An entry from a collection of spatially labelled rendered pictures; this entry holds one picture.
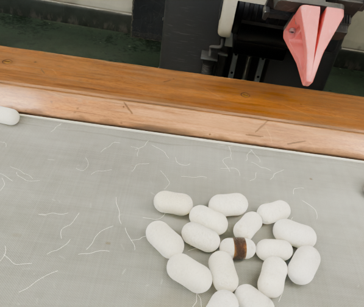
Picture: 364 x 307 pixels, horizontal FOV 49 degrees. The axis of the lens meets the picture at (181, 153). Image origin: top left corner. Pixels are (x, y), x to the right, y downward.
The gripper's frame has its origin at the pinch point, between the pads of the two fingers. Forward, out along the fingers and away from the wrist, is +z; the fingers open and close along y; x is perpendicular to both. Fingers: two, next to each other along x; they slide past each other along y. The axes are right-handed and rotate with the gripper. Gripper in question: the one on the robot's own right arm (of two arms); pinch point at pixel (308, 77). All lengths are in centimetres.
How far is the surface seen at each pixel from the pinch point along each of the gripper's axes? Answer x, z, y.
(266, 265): -8.4, 19.9, -5.1
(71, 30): 182, -86, -81
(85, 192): -2.6, 15.6, -21.5
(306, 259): -8.3, 19.1, -1.9
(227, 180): 0.3, 12.4, -7.6
